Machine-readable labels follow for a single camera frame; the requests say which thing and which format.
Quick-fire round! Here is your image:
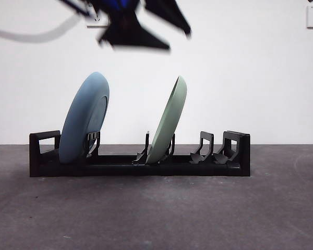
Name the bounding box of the pale green plate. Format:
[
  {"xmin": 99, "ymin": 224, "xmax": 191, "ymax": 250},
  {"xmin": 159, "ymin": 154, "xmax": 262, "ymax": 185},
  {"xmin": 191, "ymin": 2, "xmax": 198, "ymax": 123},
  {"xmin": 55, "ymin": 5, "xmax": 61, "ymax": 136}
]
[{"xmin": 145, "ymin": 75, "xmax": 188, "ymax": 165}]

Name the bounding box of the light blue plate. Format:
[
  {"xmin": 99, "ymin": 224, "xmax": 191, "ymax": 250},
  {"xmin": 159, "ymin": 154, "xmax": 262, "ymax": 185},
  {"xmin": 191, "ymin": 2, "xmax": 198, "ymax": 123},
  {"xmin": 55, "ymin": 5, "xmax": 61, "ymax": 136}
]
[{"xmin": 59, "ymin": 72, "xmax": 111, "ymax": 165}]

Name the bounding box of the black plastic plate rack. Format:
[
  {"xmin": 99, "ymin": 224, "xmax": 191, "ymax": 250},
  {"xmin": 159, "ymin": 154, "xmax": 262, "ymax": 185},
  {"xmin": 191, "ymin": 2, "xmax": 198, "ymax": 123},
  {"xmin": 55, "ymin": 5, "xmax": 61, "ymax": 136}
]
[{"xmin": 29, "ymin": 130, "xmax": 251, "ymax": 178}]

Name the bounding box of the grey cable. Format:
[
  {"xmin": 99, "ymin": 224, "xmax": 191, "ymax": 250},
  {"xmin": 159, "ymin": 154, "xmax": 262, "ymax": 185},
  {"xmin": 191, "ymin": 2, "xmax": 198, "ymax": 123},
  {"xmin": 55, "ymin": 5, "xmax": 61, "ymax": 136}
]
[{"xmin": 0, "ymin": 11, "xmax": 80, "ymax": 44}]

